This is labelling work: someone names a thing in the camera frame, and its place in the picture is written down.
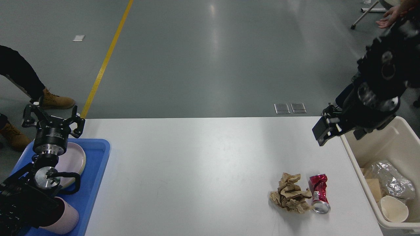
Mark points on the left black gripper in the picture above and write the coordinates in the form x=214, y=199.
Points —
x=51, y=140

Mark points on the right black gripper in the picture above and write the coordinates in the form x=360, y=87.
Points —
x=363, y=112

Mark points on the pink plate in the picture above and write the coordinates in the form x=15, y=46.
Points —
x=73, y=160

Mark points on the large brown paper bag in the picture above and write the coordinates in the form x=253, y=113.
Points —
x=373, y=184

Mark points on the crushed red soda can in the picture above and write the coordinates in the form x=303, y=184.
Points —
x=317, y=186

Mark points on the clear plastic wrapper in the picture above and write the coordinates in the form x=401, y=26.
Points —
x=391, y=182

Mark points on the brown paper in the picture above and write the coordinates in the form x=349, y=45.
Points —
x=290, y=196

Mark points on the white bowl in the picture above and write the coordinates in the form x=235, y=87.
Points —
x=393, y=210

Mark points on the pink cup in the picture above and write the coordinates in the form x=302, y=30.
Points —
x=62, y=219

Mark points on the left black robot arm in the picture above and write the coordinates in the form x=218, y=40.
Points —
x=29, y=196

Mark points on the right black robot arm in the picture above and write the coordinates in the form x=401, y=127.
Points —
x=389, y=67

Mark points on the grey floor plate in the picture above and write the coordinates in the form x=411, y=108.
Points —
x=298, y=108
x=282, y=108

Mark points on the blue plastic tray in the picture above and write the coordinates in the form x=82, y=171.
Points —
x=97, y=153

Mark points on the beige plastic bin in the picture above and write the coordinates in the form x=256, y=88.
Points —
x=398, y=144

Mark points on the person with tan boots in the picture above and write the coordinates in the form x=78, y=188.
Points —
x=16, y=68

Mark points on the rolling chair base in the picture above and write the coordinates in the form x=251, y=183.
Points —
x=374, y=6

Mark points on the person in dark trousers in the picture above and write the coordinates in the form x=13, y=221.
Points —
x=389, y=18

